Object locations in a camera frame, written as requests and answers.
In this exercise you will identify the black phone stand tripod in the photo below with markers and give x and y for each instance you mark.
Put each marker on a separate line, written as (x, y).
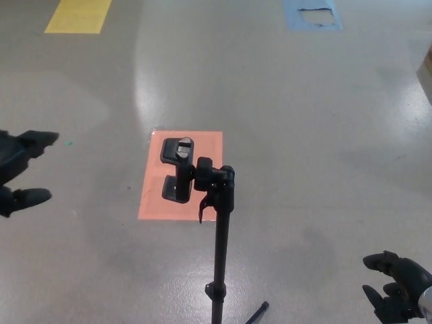
(221, 216)

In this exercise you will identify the yellow floor tape rectangle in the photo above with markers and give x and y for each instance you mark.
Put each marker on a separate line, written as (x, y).
(79, 15)

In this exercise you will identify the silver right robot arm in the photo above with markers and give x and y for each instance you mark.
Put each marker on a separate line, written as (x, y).
(426, 303)

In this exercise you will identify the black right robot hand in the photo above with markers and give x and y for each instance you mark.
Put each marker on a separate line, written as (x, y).
(398, 287)

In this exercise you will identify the orange floor tape rectangle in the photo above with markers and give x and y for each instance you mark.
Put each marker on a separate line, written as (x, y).
(152, 189)

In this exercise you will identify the torn blue floor tape rectangle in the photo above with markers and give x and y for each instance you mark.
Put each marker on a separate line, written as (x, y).
(292, 17)

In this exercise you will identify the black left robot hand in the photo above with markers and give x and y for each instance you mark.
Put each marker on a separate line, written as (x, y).
(17, 162)

